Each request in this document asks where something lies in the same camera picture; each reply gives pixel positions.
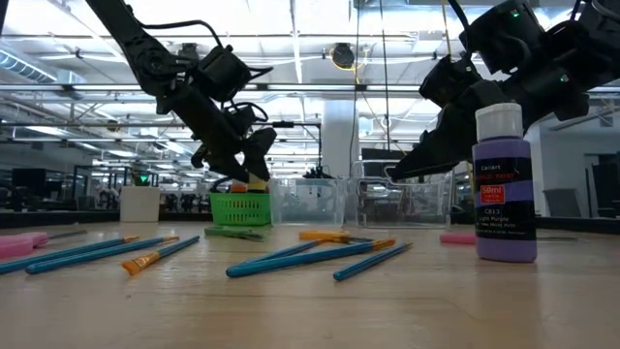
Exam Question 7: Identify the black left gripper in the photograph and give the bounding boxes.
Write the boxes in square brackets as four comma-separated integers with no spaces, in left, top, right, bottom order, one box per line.
[164,85,279,185]

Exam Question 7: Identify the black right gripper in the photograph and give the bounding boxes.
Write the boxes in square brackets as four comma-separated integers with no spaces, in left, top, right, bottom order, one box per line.
[387,71,591,183]

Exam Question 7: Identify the yellow paint bottle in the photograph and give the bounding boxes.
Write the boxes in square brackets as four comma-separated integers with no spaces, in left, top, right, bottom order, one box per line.
[246,173,269,194]

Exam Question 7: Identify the green handled scissors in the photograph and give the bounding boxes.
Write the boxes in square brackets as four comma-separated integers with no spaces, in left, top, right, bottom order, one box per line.
[203,224,266,242]

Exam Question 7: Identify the purple paint bottle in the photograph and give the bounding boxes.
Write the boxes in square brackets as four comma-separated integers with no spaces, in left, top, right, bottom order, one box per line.
[471,102,539,265]

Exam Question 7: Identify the blue handled paintbrush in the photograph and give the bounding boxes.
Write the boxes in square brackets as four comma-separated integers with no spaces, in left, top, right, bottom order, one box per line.
[0,235,140,276]
[225,238,396,279]
[24,235,180,276]
[332,242,414,283]
[121,235,202,277]
[255,239,325,264]

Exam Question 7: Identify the orange handled scissors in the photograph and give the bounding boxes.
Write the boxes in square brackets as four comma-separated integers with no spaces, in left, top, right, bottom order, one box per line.
[297,229,375,245]

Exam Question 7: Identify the green plastic basket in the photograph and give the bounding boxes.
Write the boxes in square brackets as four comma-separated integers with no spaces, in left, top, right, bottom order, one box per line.
[208,191,273,228]

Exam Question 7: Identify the tall transparent plastic bin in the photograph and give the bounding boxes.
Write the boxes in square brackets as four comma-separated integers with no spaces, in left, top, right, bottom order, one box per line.
[344,168,454,230]

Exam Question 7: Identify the frosted clear plastic bin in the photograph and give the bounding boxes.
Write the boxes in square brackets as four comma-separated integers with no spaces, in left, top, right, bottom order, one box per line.
[267,176,348,228]

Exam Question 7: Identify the white plant pot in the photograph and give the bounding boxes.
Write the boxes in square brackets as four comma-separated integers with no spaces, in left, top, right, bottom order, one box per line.
[118,185,162,224]

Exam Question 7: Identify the black background monitor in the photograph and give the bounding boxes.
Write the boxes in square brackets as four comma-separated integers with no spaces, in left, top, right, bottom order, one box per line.
[11,167,48,196]

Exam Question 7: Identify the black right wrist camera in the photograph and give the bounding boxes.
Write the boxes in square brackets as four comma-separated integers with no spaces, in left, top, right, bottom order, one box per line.
[418,55,481,109]

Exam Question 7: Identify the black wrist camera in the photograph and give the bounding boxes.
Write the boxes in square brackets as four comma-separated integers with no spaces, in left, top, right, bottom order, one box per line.
[418,55,481,109]
[193,45,254,104]

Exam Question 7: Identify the black background station frame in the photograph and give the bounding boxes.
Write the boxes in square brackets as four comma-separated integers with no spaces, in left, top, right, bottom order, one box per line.
[268,120,336,181]

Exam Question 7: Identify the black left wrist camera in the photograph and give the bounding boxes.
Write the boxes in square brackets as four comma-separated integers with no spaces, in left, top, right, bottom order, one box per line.
[193,45,254,104]

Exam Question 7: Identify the yellow cable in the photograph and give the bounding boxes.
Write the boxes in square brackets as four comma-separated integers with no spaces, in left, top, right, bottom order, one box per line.
[438,0,454,65]

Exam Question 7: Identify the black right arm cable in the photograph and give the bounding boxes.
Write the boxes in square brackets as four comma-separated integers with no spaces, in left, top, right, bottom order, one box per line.
[445,0,472,31]

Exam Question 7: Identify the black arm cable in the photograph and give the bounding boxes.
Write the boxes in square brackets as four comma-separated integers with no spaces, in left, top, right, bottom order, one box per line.
[139,18,274,81]
[445,0,472,31]

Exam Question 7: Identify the black overhead camera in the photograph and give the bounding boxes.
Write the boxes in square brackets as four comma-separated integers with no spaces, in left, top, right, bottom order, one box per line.
[330,42,357,71]

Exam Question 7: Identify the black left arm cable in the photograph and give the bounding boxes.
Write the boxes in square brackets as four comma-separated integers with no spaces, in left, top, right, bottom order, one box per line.
[139,18,274,81]

